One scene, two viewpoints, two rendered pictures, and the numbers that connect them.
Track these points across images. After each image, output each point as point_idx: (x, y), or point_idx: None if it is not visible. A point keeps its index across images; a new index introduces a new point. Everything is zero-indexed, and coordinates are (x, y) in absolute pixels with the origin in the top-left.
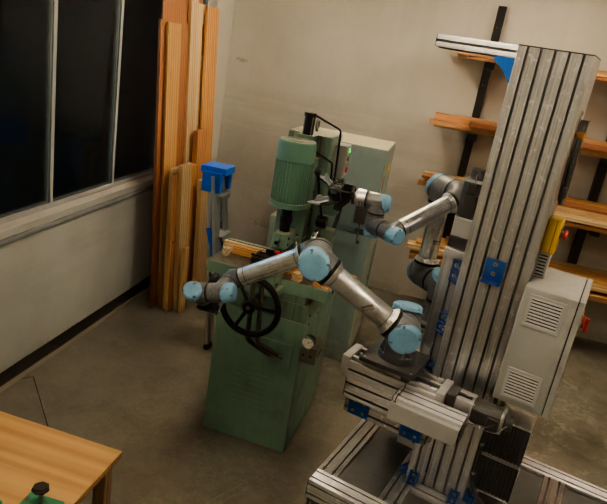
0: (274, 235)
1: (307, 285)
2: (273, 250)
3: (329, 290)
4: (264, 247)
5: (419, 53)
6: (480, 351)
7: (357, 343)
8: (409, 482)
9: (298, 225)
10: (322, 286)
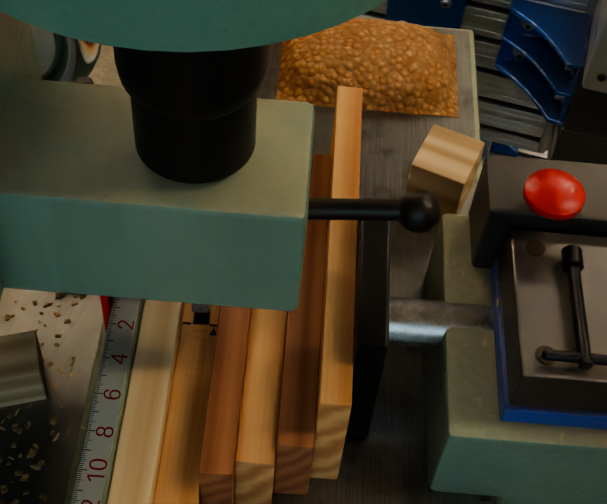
0: (306, 228)
1: (474, 129)
2: (376, 285)
3: (455, 30)
4: (108, 461)
5: None
6: None
7: None
8: (514, 147)
9: (12, 29)
10: (449, 54)
